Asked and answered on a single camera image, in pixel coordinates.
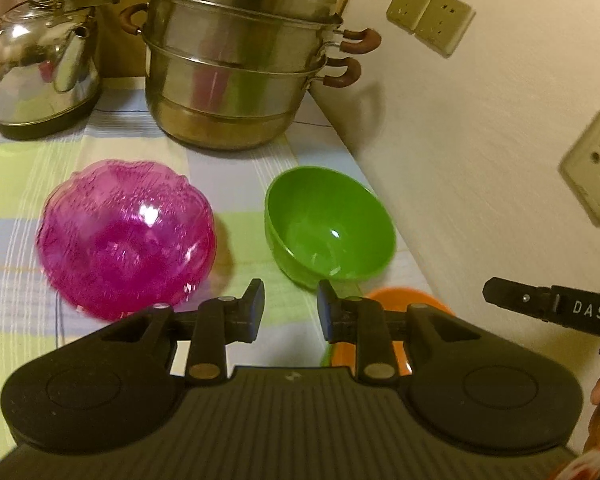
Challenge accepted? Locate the orange plastic bowl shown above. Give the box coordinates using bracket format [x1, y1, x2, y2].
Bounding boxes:
[326, 287, 454, 376]

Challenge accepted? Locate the green plastic bowl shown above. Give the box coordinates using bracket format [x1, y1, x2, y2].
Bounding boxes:
[264, 166, 396, 289]
[320, 344, 332, 367]

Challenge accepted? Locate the pink glass bowl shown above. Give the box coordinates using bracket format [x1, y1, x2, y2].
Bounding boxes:
[35, 159, 216, 322]

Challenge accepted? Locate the checkered tablecloth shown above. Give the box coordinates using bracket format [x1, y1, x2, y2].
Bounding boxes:
[0, 75, 436, 470]

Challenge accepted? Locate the stainless steel steamer pot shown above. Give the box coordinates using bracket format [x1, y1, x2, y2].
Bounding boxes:
[119, 0, 381, 151]

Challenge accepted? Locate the stainless steel kettle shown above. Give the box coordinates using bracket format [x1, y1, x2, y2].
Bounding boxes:
[0, 0, 120, 141]

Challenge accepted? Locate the single wall socket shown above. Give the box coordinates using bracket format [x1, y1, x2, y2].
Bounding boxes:
[558, 111, 600, 226]

